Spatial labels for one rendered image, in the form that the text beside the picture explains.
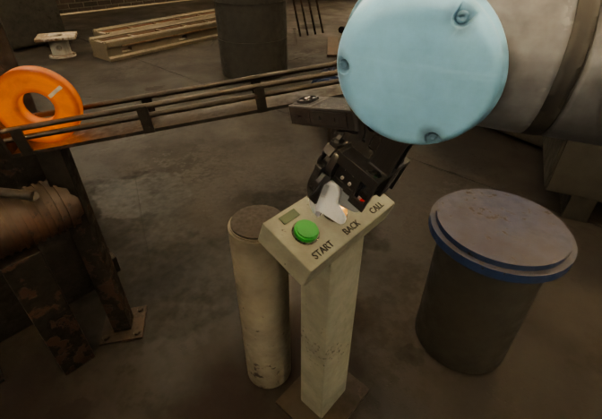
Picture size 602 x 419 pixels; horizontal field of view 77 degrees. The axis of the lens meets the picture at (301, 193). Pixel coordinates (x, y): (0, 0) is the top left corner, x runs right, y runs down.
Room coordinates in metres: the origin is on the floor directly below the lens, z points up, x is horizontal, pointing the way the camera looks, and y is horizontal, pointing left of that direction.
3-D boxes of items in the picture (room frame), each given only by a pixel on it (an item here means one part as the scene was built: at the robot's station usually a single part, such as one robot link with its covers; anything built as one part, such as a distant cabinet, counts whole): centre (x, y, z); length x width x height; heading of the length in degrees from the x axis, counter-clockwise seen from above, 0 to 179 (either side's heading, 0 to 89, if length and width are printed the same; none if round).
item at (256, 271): (0.60, 0.09, 0.26); 0.12 x 0.12 x 0.52
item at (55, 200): (0.67, 0.62, 0.27); 0.22 x 0.13 x 0.53; 138
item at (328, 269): (0.52, -0.06, 0.31); 0.24 x 0.16 x 0.62; 138
